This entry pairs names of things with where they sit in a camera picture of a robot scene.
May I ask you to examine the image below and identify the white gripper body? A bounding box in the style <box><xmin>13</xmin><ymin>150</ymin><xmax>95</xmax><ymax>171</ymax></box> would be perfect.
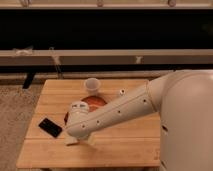
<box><xmin>68</xmin><ymin>101</ymin><xmax>90</xmax><ymax>140</ymax></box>

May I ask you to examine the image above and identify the grey window rail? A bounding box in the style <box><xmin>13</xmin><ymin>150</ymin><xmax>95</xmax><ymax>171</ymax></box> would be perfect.
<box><xmin>0</xmin><ymin>49</ymin><xmax>213</xmax><ymax>66</ymax></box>

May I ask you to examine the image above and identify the translucent plastic cup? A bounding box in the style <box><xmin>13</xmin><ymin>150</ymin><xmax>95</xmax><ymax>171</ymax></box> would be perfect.
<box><xmin>84</xmin><ymin>78</ymin><xmax>100</xmax><ymax>95</ymax></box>

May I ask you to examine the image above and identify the orange ceramic bowl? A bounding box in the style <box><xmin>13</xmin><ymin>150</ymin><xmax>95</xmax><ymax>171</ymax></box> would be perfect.
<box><xmin>80</xmin><ymin>96</ymin><xmax>107</xmax><ymax>112</ymax></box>

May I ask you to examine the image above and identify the black rectangular phone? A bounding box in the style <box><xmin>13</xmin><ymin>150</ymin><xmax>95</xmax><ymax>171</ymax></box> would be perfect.
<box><xmin>39</xmin><ymin>118</ymin><xmax>62</xmax><ymax>138</ymax></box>

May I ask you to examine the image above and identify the white rectangular sponge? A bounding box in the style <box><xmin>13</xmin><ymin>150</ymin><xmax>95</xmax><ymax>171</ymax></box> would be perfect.
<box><xmin>65</xmin><ymin>134</ymin><xmax>78</xmax><ymax>146</ymax></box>

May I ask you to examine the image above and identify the wooden table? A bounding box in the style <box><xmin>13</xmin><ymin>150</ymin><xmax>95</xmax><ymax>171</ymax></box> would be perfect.
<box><xmin>16</xmin><ymin>79</ymin><xmax>160</xmax><ymax>170</ymax></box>

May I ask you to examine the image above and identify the brown sausage toy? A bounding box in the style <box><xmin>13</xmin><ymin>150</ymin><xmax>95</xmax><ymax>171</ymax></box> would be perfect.
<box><xmin>64</xmin><ymin>112</ymin><xmax>69</xmax><ymax>124</ymax></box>

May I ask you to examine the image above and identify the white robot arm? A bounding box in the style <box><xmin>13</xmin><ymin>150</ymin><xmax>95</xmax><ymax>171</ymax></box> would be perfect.
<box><xmin>66</xmin><ymin>70</ymin><xmax>213</xmax><ymax>171</ymax></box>

